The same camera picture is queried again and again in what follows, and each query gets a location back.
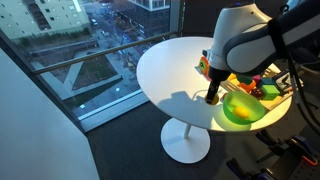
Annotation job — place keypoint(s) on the yellow lemon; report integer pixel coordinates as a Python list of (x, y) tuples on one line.
[(241, 112)]

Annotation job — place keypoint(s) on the beige building outside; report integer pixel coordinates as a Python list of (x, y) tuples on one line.
[(40, 16)]

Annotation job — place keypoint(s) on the pink toy cube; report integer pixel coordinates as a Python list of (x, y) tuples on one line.
[(256, 78)]

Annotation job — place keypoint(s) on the translucent green plastic bowl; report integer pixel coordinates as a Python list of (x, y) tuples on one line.
[(256, 110)]

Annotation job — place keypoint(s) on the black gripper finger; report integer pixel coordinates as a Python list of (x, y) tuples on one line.
[(210, 92), (216, 89)]

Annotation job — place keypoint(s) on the white table pedestal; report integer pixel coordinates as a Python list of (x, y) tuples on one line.
[(185, 143)]

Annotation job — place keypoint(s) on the black and white toy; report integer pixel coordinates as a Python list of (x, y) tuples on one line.
[(283, 80)]

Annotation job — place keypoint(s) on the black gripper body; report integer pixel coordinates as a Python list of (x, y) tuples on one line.
[(218, 75)]

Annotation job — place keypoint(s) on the dark green toy fruit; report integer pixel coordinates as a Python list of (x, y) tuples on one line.
[(244, 80)]

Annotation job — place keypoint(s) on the green toy cube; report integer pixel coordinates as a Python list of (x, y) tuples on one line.
[(270, 91)]

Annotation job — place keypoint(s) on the dark purple plum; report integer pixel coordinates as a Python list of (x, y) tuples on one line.
[(257, 93)]

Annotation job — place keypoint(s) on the yellow round fruit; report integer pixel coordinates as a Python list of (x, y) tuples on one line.
[(216, 100)]

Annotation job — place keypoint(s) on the orange fruit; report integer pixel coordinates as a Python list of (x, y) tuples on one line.
[(248, 86)]

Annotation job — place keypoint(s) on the orange toy block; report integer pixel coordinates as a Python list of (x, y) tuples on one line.
[(203, 65)]

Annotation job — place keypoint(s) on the small red toy fruit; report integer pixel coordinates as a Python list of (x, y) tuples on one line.
[(224, 96)]

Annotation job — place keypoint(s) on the metal window railing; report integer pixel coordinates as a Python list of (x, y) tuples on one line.
[(100, 52)]

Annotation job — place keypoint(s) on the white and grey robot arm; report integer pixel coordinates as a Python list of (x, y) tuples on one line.
[(246, 40)]

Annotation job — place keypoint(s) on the blue toy cube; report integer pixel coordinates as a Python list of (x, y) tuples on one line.
[(266, 81)]

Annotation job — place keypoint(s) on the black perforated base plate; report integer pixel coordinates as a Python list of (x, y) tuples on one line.
[(296, 171)]

